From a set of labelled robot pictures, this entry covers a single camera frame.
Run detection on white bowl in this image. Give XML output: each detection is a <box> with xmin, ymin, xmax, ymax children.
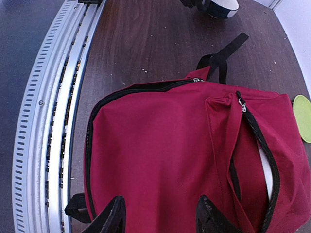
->
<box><xmin>207</xmin><ymin>0</ymin><xmax>240</xmax><ymax>19</ymax></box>

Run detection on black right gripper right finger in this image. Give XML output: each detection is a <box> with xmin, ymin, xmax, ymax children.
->
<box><xmin>195</xmin><ymin>195</ymin><xmax>240</xmax><ymax>233</ymax></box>

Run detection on red backpack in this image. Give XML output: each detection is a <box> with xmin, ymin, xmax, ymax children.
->
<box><xmin>65</xmin><ymin>33</ymin><xmax>311</xmax><ymax>233</ymax></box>

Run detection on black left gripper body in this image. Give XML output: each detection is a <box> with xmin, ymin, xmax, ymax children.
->
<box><xmin>180</xmin><ymin>0</ymin><xmax>210</xmax><ymax>11</ymax></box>

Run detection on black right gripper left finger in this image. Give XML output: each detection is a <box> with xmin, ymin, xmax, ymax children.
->
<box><xmin>80</xmin><ymin>195</ymin><xmax>126</xmax><ymax>233</ymax></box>

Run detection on green plate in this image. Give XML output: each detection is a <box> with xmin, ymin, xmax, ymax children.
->
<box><xmin>293</xmin><ymin>95</ymin><xmax>311</xmax><ymax>143</ymax></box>

